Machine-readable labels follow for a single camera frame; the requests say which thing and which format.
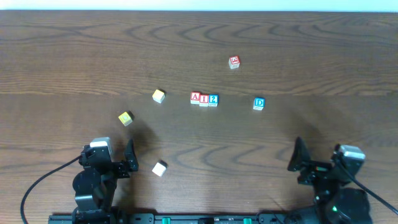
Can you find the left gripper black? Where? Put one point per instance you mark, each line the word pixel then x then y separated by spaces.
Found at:
pixel 116 167

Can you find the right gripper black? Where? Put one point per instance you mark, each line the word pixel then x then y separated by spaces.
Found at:
pixel 318 169

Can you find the blue letter D block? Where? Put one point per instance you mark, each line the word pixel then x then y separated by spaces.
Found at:
pixel 258 104

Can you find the red letter A block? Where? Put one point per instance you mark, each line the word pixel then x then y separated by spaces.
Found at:
pixel 195 98

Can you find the red letter I block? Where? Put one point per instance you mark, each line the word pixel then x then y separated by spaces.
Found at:
pixel 204 100

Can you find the blue number 2 block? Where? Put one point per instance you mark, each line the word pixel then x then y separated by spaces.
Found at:
pixel 213 100

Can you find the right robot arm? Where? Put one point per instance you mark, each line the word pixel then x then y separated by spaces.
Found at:
pixel 334 202

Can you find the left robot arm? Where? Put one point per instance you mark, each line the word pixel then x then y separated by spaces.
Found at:
pixel 95 186

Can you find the plain cream wooden block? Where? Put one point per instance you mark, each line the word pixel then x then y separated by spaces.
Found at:
pixel 160 168

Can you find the yellow block lower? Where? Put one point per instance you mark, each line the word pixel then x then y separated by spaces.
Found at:
pixel 126 118

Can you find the yellow block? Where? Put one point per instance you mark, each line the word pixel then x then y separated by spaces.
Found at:
pixel 126 118
pixel 158 96

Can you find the yellow block upper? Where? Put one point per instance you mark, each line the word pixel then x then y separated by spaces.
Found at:
pixel 158 96

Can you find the red picture block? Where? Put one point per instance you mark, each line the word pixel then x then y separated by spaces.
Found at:
pixel 234 62

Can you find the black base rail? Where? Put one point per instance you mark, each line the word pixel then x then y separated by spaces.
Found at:
pixel 263 218

